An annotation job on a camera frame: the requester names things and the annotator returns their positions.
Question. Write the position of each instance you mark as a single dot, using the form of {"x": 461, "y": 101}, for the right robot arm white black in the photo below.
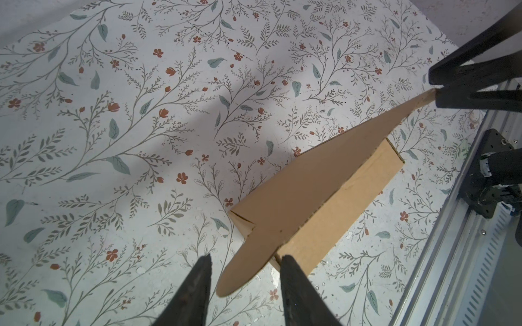
{"x": 494, "y": 174}

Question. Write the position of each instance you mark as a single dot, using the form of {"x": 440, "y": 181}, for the brown cardboard box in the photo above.
{"x": 306, "y": 208}

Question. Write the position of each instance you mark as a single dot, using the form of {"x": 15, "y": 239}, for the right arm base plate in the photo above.
{"x": 494, "y": 176}

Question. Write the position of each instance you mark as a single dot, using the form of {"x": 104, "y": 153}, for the aluminium front rail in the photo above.
{"x": 451, "y": 281}

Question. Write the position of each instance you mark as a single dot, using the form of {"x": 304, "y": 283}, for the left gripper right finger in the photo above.
{"x": 302, "y": 303}

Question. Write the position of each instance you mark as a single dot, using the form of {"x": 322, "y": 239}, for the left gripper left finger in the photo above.
{"x": 189, "y": 306}

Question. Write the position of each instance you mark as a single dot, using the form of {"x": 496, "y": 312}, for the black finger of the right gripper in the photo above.
{"x": 498, "y": 100}
{"x": 477, "y": 57}

